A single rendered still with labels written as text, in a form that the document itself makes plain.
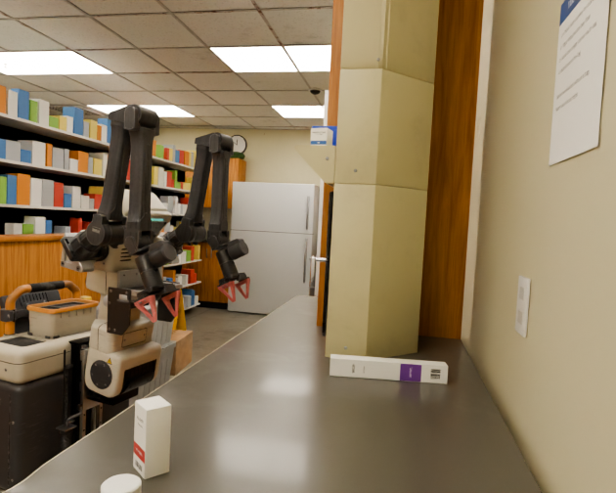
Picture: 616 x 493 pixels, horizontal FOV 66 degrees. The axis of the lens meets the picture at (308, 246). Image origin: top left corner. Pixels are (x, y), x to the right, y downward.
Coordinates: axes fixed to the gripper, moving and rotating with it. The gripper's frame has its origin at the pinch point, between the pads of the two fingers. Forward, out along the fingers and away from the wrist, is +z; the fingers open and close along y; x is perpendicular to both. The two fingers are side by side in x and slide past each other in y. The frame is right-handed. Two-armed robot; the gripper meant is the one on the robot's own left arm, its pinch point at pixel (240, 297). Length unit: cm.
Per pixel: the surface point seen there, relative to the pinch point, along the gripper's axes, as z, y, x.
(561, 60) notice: -8, -66, -116
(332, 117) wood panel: -44, -3, -62
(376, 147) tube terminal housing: -18, -35, -77
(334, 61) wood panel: -61, -3, -70
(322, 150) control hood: -24, -38, -64
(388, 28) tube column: -45, -34, -92
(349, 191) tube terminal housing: -11, -37, -66
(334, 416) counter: 35, -73, -56
